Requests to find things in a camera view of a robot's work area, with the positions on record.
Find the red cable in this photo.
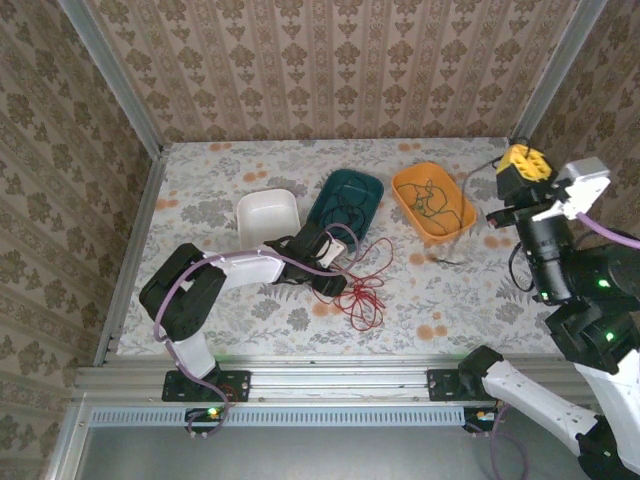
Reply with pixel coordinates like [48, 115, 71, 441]
[347, 237, 397, 297]
[332, 279, 387, 332]

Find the green cable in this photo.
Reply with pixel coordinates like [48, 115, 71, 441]
[412, 182, 464, 234]
[399, 179, 451, 221]

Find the white plastic bin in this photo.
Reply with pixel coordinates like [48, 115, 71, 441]
[235, 188, 301, 251]

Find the teal plastic bin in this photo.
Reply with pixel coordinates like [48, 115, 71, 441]
[304, 168, 385, 254]

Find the floral table cloth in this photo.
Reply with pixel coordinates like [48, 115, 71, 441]
[117, 137, 576, 359]

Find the orange plastic bin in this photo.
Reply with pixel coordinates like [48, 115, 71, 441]
[390, 161, 479, 247]

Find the grey metal sheet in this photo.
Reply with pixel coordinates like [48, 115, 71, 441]
[74, 424, 581, 480]

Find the small controller board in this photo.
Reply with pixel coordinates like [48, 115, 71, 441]
[462, 407, 507, 435]
[184, 407, 227, 435]

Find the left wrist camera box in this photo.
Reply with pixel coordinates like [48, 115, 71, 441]
[318, 238, 347, 269]

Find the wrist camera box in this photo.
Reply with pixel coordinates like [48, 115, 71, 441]
[318, 238, 347, 269]
[530, 157, 612, 224]

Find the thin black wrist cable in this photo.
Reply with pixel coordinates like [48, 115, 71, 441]
[506, 242, 535, 295]

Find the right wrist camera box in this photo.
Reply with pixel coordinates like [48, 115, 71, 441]
[530, 157, 612, 224]

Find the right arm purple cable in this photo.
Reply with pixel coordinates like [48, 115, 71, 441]
[489, 212, 640, 479]

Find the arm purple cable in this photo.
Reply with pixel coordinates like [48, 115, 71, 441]
[153, 223, 361, 441]
[489, 212, 640, 479]

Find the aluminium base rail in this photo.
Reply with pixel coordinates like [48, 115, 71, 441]
[74, 362, 614, 401]

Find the aluminium frame post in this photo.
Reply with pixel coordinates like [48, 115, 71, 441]
[509, 0, 609, 151]
[57, 0, 166, 156]

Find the grey slotted cable duct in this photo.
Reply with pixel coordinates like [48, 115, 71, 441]
[89, 404, 466, 429]

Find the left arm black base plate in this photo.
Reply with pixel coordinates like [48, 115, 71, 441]
[161, 368, 251, 404]

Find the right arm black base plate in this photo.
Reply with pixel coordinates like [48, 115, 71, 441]
[427, 368, 494, 403]

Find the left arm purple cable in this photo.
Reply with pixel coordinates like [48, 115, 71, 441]
[153, 223, 361, 441]

